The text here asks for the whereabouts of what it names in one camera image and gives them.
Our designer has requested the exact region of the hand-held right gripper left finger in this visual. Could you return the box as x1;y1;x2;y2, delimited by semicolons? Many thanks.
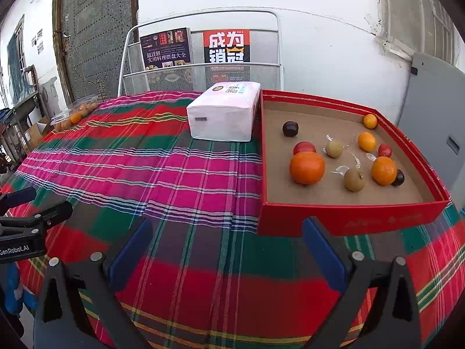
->
33;217;153;349

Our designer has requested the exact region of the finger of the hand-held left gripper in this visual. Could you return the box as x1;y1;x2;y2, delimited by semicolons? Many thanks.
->
0;187;37;209
0;201;73;228

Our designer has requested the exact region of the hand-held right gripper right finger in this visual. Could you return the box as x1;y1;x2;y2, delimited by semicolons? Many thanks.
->
301;217;422;349

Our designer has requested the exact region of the red cardboard box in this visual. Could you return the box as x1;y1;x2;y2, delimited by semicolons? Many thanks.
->
256;89;453;237

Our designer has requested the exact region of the large orange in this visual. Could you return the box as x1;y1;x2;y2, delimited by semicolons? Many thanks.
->
289;152;326;185

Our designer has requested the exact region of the person's left hand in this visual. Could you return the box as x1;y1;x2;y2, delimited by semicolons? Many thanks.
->
0;263;37;315

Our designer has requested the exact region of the brown cardboard carton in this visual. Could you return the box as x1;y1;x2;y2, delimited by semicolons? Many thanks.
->
22;116;53;149

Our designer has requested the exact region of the plaid tablecloth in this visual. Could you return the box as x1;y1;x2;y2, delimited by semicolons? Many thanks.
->
0;90;465;349

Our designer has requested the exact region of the pile of small brown kiwis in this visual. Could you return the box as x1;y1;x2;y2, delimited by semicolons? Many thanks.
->
53;101;99;131

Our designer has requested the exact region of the grey metal workbench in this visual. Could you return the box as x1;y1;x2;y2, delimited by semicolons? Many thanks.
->
11;91;40;142

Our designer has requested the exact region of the clear plastic clamshell container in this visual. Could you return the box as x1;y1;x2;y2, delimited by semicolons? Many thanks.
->
50;95;99;131

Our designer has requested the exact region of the window with blue curtain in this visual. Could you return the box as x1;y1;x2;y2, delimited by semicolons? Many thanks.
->
7;15;28;91

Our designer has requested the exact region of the white pink tissue pack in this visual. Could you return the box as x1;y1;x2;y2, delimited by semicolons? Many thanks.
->
186;81;261;142

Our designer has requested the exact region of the white metal mesh chair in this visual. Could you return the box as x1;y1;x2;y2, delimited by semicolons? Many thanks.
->
117;10;283;97

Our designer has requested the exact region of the grey metal cabinet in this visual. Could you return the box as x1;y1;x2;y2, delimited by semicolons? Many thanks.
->
398;51;465;190

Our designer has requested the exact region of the studded metal door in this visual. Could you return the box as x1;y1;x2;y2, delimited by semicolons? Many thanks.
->
53;0;140;102

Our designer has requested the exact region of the dark cookbook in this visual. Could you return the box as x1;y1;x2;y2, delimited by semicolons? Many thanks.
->
140;27;192;91

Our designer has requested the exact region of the orange black book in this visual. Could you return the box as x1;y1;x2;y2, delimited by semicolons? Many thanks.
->
203;29;251;84

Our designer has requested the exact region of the white framed window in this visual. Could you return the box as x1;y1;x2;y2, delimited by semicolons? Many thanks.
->
378;0;458;66

